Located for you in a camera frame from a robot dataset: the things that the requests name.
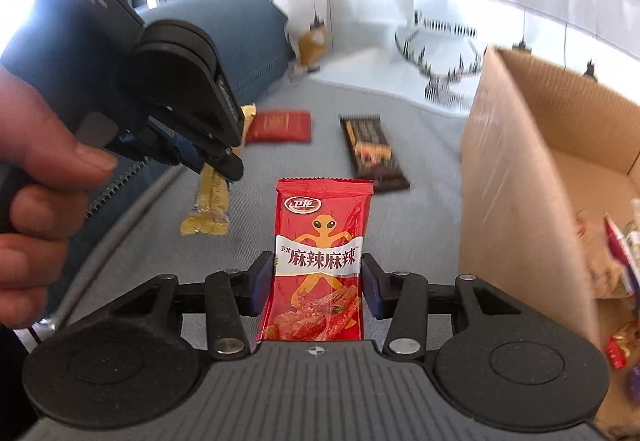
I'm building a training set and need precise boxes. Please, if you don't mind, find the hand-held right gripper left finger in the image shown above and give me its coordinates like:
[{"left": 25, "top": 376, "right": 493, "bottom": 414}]
[{"left": 107, "top": 252, "right": 275, "bottom": 358}]

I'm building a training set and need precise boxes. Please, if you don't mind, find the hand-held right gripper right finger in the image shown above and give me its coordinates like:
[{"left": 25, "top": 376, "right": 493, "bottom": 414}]
[{"left": 361, "top": 253, "right": 531, "bottom": 357}]

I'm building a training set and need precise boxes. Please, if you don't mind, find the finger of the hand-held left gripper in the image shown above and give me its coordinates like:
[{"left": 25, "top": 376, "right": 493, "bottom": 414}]
[
  {"left": 195, "top": 141, "right": 246, "bottom": 182},
  {"left": 120, "top": 117, "right": 202, "bottom": 170}
]

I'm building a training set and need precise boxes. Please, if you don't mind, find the yellow snack bar packet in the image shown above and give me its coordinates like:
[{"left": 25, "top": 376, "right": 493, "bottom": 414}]
[{"left": 180, "top": 103, "right": 257, "bottom": 237}]

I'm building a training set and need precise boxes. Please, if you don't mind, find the red spicy strip packet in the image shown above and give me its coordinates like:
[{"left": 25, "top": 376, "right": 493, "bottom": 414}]
[{"left": 256, "top": 177, "right": 375, "bottom": 343}]

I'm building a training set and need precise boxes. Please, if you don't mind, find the cardboard box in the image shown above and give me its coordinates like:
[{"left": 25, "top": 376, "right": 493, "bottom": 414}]
[{"left": 459, "top": 46, "right": 640, "bottom": 441}]

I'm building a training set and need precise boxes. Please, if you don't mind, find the round peanut packet green label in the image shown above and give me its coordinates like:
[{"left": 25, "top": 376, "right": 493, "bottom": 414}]
[{"left": 575, "top": 211, "right": 633, "bottom": 298}]

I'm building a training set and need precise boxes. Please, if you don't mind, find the person's left hand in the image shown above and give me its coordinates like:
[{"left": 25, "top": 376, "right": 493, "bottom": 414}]
[{"left": 0, "top": 66, "right": 119, "bottom": 329}]

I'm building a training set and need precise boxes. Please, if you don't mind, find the flat red snack packet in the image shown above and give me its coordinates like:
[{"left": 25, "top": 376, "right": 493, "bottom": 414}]
[{"left": 246, "top": 110, "right": 313, "bottom": 145}]

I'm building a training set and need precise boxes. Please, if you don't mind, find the black chocolate bar packet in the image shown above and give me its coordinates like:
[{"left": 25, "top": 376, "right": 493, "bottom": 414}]
[{"left": 339, "top": 115, "right": 412, "bottom": 194}]

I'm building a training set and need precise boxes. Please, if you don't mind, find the small red gold candy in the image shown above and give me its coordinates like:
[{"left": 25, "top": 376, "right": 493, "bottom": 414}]
[{"left": 604, "top": 321, "right": 640, "bottom": 370}]

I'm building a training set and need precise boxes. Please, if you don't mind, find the long silver snack packet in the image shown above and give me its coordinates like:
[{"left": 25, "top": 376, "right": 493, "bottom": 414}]
[{"left": 602, "top": 198, "right": 640, "bottom": 294}]

